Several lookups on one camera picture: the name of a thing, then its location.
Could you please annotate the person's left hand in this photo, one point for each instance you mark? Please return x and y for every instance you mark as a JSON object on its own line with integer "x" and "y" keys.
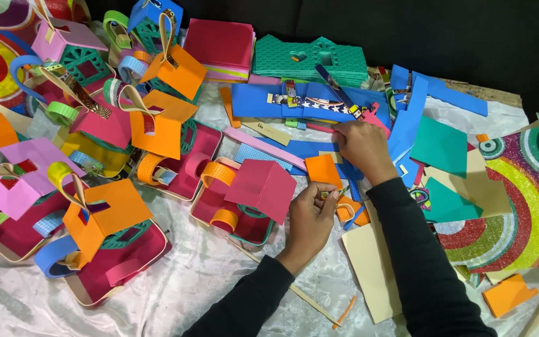
{"x": 307, "y": 229}

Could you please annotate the person's right hand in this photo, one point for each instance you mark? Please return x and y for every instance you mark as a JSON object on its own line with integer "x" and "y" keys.
{"x": 367, "y": 147}

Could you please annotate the person's right fingers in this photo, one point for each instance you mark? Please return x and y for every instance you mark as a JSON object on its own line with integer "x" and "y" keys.
{"x": 343, "y": 140}

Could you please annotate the orange foam square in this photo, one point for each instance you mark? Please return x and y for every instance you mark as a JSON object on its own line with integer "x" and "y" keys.
{"x": 323, "y": 171}

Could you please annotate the patterned star ribbon strip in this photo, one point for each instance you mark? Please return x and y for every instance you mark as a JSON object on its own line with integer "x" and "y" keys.
{"x": 316, "y": 103}

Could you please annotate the narrow blue glitter strip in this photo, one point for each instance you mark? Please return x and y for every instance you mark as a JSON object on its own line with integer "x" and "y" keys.
{"x": 353, "y": 187}

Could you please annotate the dark blue patterned strip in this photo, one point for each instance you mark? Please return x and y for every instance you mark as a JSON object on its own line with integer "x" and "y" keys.
{"x": 337, "y": 89}

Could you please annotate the orange foam loop piece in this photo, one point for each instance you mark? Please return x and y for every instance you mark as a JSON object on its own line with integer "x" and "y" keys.
{"x": 350, "y": 211}

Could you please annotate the cream paper tag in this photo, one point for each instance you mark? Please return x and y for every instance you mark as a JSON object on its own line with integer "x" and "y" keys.
{"x": 267, "y": 131}

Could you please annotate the long pink foam strip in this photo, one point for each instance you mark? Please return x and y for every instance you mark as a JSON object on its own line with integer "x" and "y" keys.
{"x": 265, "y": 147}

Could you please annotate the stack of green house cutouts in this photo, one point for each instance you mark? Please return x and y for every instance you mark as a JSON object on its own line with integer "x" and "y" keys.
{"x": 314, "y": 63}

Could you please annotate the light blue glitter foam piece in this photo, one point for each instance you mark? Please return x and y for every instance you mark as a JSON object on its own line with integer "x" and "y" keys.
{"x": 262, "y": 157}

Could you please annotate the blue foam sheet pile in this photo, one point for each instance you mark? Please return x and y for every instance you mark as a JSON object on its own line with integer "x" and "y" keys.
{"x": 260, "y": 100}

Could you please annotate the teal foam sheet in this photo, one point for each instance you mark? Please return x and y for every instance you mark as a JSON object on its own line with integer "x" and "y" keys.
{"x": 438, "y": 146}

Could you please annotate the long blue foam strip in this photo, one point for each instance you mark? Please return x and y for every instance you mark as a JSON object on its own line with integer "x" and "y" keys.
{"x": 452, "y": 96}

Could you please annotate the orange glitter strip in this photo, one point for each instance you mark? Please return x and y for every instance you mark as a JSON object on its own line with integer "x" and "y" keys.
{"x": 229, "y": 106}

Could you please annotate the teal foam triangle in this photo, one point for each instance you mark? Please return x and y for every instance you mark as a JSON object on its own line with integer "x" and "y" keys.
{"x": 449, "y": 206}

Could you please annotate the large cream foam sheet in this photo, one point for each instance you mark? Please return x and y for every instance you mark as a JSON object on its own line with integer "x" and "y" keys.
{"x": 477, "y": 187}

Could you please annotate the stack of pink foam sheets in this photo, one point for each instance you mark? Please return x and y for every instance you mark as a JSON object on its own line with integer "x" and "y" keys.
{"x": 220, "y": 47}

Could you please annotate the long cream foam strip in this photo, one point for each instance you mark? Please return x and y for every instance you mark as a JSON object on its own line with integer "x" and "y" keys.
{"x": 297, "y": 290}

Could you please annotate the small orange foam strip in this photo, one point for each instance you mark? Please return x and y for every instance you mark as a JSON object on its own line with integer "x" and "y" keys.
{"x": 344, "y": 312}

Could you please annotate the rainbow glitter sheet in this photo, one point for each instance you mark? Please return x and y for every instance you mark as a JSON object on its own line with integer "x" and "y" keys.
{"x": 517, "y": 210}

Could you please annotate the white satin cloth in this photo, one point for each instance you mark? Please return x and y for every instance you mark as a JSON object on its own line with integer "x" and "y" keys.
{"x": 194, "y": 281}

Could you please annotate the notched orange foam piece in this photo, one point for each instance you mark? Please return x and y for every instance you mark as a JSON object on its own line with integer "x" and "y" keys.
{"x": 508, "y": 295}

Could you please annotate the heap of foam craft houses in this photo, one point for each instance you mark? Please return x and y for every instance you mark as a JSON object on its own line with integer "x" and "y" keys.
{"x": 105, "y": 154}

